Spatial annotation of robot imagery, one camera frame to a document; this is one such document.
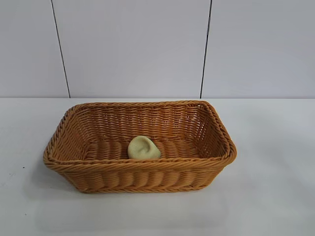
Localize tan woven wicker basket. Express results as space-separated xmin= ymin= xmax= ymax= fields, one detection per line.
xmin=43 ymin=100 xmax=238 ymax=194

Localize pale yellow egg yolk pastry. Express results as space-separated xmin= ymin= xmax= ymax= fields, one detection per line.
xmin=127 ymin=135 xmax=161 ymax=160

